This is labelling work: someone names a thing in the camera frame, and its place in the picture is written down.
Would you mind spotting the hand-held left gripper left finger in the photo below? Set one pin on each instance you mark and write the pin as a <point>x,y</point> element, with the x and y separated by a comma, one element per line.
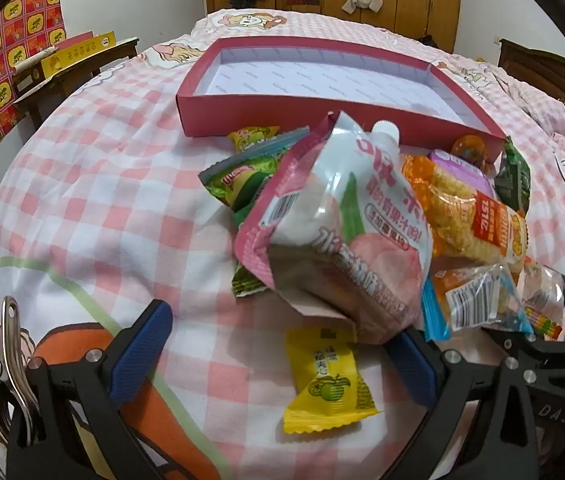
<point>142,355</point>

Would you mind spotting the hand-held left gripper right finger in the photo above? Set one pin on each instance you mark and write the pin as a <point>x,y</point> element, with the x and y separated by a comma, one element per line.
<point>412,367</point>

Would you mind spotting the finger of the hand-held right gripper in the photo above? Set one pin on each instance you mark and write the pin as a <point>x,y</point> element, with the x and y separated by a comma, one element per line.
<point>542,344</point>

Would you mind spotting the rainbow candy packet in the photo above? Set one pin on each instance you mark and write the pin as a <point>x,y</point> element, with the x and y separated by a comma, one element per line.
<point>542,305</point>

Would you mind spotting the burger gummy packet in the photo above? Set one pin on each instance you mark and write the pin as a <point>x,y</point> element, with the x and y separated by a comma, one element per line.
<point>477,295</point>

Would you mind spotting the yellow candy packet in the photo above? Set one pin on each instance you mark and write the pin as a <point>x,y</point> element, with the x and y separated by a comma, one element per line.
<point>250,137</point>
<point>327,380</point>

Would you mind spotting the dark green snack packet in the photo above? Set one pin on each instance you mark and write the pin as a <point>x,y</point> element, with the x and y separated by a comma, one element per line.
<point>512,180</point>

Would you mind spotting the pink peach jelly pouch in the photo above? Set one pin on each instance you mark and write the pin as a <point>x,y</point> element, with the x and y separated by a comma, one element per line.
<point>332,240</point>

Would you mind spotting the purple tin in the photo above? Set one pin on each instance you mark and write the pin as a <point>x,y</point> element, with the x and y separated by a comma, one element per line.
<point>457,165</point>

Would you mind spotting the orange jelly cup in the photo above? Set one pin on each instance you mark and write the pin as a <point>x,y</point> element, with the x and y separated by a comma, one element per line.
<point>468,149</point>

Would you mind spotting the green pea snack packet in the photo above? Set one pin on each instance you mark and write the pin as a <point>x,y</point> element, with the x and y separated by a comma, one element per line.
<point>235,182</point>

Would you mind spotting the pink cardboard box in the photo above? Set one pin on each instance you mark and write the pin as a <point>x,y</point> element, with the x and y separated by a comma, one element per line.
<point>312,75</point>

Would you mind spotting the blue snack packet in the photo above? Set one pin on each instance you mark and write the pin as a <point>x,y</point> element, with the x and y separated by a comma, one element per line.
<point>435,317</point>

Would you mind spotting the metal spring clip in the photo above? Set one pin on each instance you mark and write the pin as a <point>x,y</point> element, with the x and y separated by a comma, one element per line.
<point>12,350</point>

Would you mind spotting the orange chips packet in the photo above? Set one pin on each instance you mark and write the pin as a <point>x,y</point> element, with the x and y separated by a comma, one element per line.
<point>462,220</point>

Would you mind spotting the pink checkered bedsheet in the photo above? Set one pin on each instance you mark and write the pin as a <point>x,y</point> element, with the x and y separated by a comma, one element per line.
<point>112,185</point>

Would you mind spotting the pink checkered quilt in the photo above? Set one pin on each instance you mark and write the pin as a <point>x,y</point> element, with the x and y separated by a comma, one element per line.
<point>552,120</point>

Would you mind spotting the wooden headboard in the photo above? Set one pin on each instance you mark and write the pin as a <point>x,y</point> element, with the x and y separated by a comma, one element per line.
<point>547,75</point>

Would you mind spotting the wooden side table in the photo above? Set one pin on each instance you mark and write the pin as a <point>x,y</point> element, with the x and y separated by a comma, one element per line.
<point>105,62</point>

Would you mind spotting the black bag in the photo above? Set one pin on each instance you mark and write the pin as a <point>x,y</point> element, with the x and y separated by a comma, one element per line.
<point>430,41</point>

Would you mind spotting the yellow cardboard box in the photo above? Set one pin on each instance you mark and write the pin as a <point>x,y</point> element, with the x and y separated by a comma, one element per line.
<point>77,55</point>

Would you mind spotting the red yellow wall poster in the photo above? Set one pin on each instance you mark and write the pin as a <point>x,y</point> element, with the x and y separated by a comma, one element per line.
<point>2,60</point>

